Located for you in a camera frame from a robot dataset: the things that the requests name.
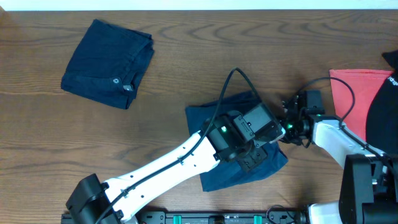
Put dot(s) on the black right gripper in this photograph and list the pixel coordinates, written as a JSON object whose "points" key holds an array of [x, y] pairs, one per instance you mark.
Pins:
{"points": [[295, 142]]}

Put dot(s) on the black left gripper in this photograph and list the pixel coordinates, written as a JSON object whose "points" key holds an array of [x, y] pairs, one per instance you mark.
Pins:
{"points": [[253, 155]]}

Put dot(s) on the blue denim shorts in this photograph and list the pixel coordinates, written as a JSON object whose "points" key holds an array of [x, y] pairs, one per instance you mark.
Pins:
{"points": [[229, 174]]}

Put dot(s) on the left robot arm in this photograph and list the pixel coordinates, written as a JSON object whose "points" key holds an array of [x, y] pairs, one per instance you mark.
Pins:
{"points": [[224, 138]]}

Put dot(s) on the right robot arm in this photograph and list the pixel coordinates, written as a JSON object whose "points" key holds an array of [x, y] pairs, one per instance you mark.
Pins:
{"points": [[369, 184]]}

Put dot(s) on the red cloth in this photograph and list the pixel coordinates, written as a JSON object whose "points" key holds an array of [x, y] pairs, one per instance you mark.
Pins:
{"points": [[353, 91]]}

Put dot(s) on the black printed garment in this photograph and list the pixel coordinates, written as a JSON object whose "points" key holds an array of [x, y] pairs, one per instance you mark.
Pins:
{"points": [[381, 124]]}

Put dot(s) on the folded dark navy shorts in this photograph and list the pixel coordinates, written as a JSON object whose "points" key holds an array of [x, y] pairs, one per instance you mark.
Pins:
{"points": [[109, 64]]}

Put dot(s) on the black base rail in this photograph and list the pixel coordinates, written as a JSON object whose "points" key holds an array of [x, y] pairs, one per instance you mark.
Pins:
{"points": [[220, 218]]}

